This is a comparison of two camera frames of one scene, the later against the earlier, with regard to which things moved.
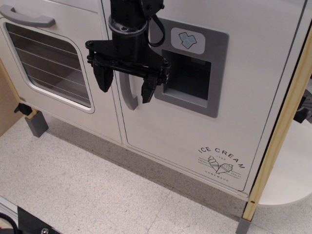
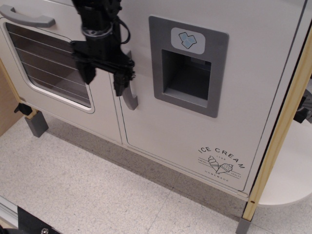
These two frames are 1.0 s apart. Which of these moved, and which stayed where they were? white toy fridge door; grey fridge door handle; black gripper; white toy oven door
Moved: black gripper
Stayed: white toy fridge door; grey fridge door handle; white toy oven door
